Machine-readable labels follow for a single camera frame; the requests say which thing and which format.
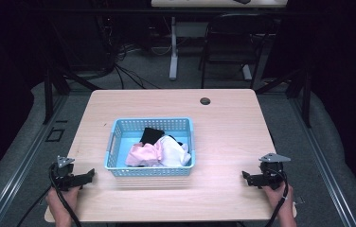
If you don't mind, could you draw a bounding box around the bundle of floor cables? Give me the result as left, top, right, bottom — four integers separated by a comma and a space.
95, 13, 168, 91

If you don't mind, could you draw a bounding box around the white desk leg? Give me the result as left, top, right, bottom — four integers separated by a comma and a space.
169, 16, 179, 81

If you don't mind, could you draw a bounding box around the black metal stand frame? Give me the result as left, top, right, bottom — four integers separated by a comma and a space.
41, 29, 102, 125
255, 67, 313, 129

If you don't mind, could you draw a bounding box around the person's left hand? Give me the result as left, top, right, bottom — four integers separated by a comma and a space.
45, 184, 81, 218

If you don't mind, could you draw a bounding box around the black cloth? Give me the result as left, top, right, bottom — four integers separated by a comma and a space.
139, 127, 167, 147

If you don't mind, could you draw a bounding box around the light blue plastic basket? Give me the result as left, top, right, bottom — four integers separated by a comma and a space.
103, 117, 197, 178

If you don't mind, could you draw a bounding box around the person's right hand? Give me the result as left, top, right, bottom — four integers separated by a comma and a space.
261, 182, 294, 213

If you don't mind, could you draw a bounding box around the white cloth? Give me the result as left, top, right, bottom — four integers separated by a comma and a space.
153, 134, 192, 168

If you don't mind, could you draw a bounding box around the white desk foot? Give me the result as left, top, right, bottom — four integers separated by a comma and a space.
241, 63, 254, 81

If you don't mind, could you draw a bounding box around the aluminium floor rail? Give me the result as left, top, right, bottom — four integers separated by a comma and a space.
0, 94, 70, 227
288, 96, 356, 227

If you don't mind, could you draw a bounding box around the pink cloth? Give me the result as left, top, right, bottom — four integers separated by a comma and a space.
124, 142, 165, 167

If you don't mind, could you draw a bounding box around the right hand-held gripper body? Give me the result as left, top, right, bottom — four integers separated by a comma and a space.
258, 152, 292, 191

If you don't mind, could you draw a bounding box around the black metal chair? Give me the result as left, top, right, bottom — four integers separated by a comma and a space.
199, 12, 277, 90

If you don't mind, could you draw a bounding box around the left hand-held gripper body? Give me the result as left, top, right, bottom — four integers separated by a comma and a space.
49, 155, 82, 192

